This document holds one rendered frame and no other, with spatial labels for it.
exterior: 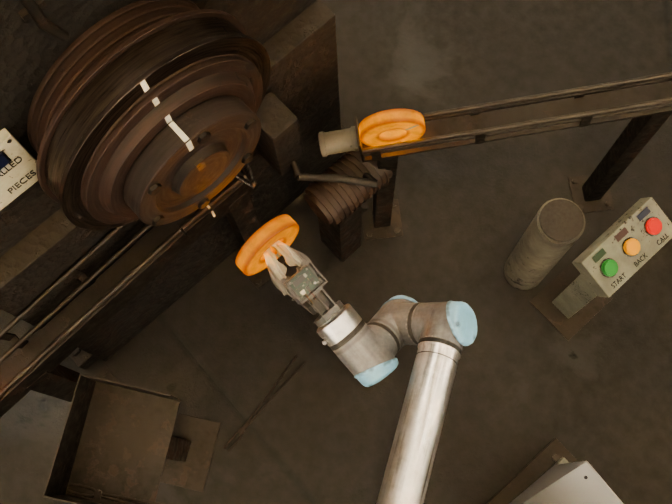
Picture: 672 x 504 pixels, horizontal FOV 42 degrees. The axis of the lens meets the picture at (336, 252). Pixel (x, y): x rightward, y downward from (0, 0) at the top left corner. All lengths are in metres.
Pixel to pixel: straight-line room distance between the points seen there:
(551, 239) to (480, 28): 1.02
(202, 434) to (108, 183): 1.25
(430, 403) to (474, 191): 1.17
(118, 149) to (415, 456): 0.78
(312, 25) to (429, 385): 0.82
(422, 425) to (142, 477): 0.68
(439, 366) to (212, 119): 0.66
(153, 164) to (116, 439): 0.79
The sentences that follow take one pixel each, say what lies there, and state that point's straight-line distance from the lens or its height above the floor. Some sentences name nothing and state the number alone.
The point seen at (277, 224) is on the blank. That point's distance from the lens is 1.78.
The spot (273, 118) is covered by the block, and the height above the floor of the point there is 0.80.
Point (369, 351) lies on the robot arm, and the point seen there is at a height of 0.82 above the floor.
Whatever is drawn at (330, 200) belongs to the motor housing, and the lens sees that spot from 2.16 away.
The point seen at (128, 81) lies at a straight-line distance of 1.43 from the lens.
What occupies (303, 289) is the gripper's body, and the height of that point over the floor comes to 0.88.
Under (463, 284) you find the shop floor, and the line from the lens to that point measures 2.67.
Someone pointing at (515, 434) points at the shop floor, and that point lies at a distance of 2.63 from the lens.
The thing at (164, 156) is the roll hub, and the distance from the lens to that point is 1.47.
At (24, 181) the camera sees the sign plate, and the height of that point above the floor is 1.09.
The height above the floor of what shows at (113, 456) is 0.60.
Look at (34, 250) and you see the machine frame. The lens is 1.89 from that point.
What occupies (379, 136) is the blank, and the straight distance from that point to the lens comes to 2.05.
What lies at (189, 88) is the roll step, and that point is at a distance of 1.48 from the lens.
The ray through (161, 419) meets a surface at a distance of 2.03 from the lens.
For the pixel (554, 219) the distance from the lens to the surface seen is 2.21.
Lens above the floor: 2.58
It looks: 75 degrees down
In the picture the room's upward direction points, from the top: 5 degrees counter-clockwise
